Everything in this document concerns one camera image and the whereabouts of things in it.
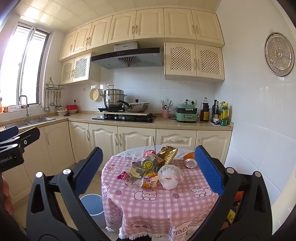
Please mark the round steel steamer tray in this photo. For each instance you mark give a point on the round steel steamer tray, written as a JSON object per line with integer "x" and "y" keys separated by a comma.
{"x": 279, "y": 54}

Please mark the cream cabinets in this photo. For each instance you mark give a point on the cream cabinets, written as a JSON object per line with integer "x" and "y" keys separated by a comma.
{"x": 191, "y": 41}
{"x": 62, "y": 143}

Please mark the lower cream cabinets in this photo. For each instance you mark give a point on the lower cream cabinets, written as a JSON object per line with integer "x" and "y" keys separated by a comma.
{"x": 62, "y": 143}

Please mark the window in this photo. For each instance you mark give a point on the window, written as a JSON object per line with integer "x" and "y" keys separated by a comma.
{"x": 21, "y": 66}

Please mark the black gas stove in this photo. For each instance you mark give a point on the black gas stove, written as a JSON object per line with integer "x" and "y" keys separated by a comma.
{"x": 119, "y": 114}

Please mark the pink utensil cup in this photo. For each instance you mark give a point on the pink utensil cup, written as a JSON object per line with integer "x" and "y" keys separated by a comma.
{"x": 165, "y": 113}

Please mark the green electric cooker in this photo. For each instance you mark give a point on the green electric cooker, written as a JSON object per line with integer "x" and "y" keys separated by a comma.
{"x": 186, "y": 113}

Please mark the green yellow oil bottle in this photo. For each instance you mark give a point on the green yellow oil bottle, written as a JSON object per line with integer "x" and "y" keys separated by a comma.
{"x": 224, "y": 115}

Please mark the clear plastic bag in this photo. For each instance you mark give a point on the clear plastic bag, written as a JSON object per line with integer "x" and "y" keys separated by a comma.
{"x": 170, "y": 176}

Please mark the black noodle snack packet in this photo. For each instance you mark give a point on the black noodle snack packet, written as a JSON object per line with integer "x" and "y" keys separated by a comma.
{"x": 146, "y": 165}

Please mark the orange soda can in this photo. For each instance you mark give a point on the orange soda can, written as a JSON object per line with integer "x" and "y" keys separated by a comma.
{"x": 189, "y": 161}

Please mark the red container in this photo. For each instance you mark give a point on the red container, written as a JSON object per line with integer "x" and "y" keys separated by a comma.
{"x": 72, "y": 107}

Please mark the pink candy wrapper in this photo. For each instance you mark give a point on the pink candy wrapper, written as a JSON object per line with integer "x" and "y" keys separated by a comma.
{"x": 122, "y": 176}

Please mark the yellow round strainer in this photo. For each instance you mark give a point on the yellow round strainer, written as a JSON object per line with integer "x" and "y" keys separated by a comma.
{"x": 95, "y": 94}

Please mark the person's left hand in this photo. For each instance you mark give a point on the person's left hand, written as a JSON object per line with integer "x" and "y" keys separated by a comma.
{"x": 7, "y": 198}

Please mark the kitchen faucet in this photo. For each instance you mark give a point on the kitchen faucet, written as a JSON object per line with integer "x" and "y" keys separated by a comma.
{"x": 26, "y": 107}

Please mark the red cola can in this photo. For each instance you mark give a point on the red cola can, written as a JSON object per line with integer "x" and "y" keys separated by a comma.
{"x": 148, "y": 152}

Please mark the hanging utensil rack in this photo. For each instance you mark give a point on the hanging utensil rack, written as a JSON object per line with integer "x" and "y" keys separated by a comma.
{"x": 52, "y": 95}

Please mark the light blue trash bin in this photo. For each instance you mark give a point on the light blue trash bin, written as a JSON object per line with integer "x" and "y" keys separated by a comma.
{"x": 93, "y": 204}

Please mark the steel sink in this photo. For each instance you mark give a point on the steel sink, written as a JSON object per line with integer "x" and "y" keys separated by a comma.
{"x": 29, "y": 122}

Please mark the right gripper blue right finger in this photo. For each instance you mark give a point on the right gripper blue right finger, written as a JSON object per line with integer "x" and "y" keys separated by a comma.
{"x": 252, "y": 221}

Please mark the stacked white bowls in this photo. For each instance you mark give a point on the stacked white bowls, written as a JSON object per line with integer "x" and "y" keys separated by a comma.
{"x": 62, "y": 112}

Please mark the range hood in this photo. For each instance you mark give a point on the range hood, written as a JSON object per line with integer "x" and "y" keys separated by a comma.
{"x": 130, "y": 58}

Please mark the steel wok with lid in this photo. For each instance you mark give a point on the steel wok with lid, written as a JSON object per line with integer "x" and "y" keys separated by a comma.
{"x": 136, "y": 107}

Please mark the dark soy sauce bottle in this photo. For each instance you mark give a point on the dark soy sauce bottle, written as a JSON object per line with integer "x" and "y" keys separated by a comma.
{"x": 204, "y": 111}

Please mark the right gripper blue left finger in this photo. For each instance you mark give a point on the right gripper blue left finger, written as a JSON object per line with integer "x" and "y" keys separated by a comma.
{"x": 45, "y": 220}

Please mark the stainless steel steamer pot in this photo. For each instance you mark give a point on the stainless steel steamer pot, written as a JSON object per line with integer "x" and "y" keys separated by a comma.
{"x": 113, "y": 97}

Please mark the upper cream cabinets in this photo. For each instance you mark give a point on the upper cream cabinets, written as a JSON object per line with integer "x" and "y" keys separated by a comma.
{"x": 191, "y": 41}

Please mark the gold foil snack bag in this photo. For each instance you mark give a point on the gold foil snack bag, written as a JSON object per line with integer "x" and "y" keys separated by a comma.
{"x": 167, "y": 154}

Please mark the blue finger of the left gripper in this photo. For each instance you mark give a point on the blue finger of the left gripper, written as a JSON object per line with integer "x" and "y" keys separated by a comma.
{"x": 8, "y": 133}
{"x": 28, "y": 137}

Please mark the pink checkered tablecloth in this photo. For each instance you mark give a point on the pink checkered tablecloth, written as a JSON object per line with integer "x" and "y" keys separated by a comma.
{"x": 135, "y": 211}

